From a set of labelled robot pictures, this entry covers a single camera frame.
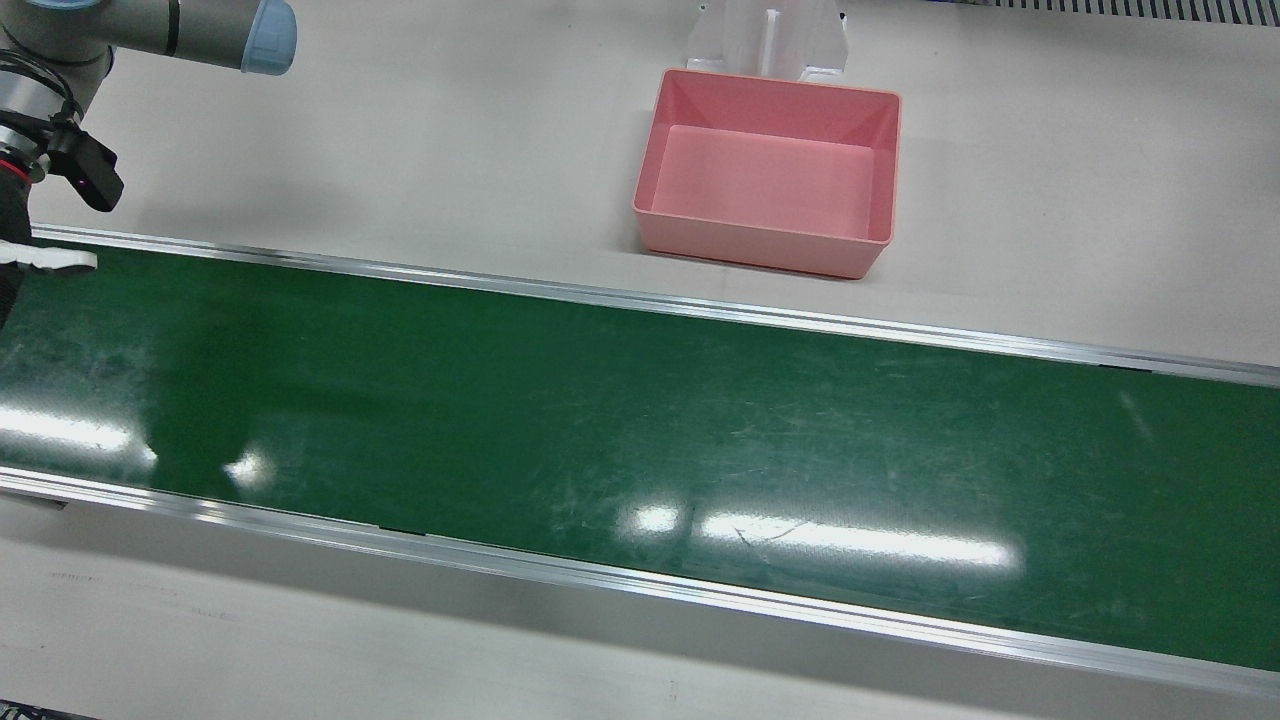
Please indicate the right robot dexterous hand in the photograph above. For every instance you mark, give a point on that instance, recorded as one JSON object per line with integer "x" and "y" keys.
{"x": 40, "y": 258}

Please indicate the right UR5e robot arm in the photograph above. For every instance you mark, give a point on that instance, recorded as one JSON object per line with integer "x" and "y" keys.
{"x": 150, "y": 25}

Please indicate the pink plastic box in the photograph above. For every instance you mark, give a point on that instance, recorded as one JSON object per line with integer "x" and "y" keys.
{"x": 765, "y": 180}

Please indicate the green conveyor belt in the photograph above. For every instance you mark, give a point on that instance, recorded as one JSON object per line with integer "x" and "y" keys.
{"x": 600, "y": 420}

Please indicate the ribbed vent grille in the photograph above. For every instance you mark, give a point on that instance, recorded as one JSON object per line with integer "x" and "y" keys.
{"x": 1150, "y": 10}

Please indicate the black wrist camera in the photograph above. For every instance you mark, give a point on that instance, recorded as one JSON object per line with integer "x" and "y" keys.
{"x": 90, "y": 170}

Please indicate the white bracket stand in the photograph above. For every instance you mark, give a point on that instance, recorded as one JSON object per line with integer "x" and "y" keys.
{"x": 740, "y": 30}

